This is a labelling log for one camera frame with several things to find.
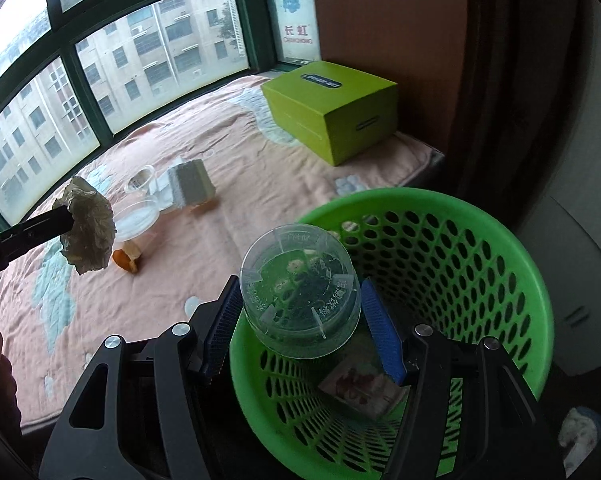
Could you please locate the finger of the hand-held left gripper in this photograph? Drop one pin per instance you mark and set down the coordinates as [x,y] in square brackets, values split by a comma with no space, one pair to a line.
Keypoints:
[25,237]

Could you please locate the white plastic lid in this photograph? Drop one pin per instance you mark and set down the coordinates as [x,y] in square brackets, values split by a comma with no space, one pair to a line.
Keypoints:
[135,220]

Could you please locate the white cabinet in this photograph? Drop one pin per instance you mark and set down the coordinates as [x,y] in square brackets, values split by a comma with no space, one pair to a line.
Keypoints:
[580,210]

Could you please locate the beige apartment building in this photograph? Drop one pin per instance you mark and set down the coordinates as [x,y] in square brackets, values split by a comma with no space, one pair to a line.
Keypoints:
[130,70]

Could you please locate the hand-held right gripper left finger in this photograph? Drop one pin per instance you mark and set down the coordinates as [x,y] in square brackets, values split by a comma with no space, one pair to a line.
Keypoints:
[223,320]

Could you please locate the red white printed packet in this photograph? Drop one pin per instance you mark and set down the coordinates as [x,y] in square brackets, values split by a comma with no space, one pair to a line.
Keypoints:
[355,385]

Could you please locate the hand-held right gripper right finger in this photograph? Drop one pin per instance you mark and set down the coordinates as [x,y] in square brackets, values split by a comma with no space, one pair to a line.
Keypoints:
[380,335]

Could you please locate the pink printed blanket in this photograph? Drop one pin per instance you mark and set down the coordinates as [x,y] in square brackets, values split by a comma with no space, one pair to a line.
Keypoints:
[260,200]

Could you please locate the orange peel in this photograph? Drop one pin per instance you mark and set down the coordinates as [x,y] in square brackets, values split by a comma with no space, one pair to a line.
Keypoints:
[125,260]

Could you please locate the clear plastic cup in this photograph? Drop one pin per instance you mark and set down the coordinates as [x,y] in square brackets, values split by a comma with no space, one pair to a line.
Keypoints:
[300,300]
[140,180]

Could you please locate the paper wad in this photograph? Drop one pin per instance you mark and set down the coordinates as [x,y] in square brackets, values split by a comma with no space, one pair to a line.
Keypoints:
[90,230]

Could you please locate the green cardboard box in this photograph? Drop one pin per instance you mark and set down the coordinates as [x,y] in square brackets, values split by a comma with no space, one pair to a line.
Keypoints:
[330,110]

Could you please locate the white window poster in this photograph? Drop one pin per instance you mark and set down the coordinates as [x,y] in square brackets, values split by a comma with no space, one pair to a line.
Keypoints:
[295,20]

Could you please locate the dark curtain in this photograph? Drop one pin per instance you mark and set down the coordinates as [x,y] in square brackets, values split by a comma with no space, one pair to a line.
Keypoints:
[505,85]

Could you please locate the white cloth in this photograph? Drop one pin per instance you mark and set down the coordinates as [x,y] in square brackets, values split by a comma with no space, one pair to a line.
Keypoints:
[580,435]

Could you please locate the dark green window frame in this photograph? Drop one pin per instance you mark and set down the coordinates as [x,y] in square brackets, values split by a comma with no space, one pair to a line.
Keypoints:
[68,60]

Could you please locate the green plastic basket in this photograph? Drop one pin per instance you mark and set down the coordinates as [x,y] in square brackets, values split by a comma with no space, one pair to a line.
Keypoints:
[455,270]

